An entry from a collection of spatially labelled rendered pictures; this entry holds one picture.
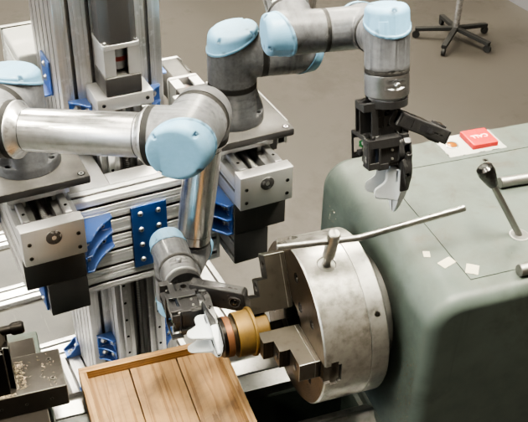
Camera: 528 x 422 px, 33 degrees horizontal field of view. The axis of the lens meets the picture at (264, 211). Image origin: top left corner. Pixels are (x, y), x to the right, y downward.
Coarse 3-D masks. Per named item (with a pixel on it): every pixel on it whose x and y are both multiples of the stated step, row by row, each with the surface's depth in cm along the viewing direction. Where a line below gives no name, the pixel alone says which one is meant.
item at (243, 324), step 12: (240, 312) 166; (252, 312) 165; (264, 312) 168; (228, 324) 163; (240, 324) 163; (252, 324) 164; (264, 324) 165; (228, 336) 162; (240, 336) 163; (252, 336) 163; (228, 348) 163; (240, 348) 164; (252, 348) 164
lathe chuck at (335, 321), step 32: (288, 256) 165; (320, 256) 161; (320, 288) 156; (352, 288) 158; (320, 320) 155; (352, 320) 156; (320, 352) 157; (352, 352) 157; (320, 384) 160; (352, 384) 162
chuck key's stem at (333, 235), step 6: (330, 234) 153; (336, 234) 153; (330, 240) 153; (336, 240) 153; (324, 246) 156; (330, 246) 154; (336, 246) 154; (324, 252) 156; (330, 252) 155; (324, 258) 157; (330, 258) 156; (324, 264) 159; (330, 264) 159
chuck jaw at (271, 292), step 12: (264, 252) 169; (276, 252) 167; (264, 264) 166; (276, 264) 166; (264, 276) 168; (276, 276) 167; (264, 288) 166; (276, 288) 167; (288, 288) 167; (252, 300) 165; (264, 300) 166; (276, 300) 167; (288, 300) 167
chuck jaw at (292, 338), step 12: (264, 336) 163; (276, 336) 163; (288, 336) 163; (300, 336) 164; (264, 348) 162; (276, 348) 162; (288, 348) 161; (300, 348) 161; (312, 348) 161; (276, 360) 163; (288, 360) 162; (300, 360) 158; (312, 360) 158; (300, 372) 158; (312, 372) 159; (324, 372) 158; (336, 372) 159
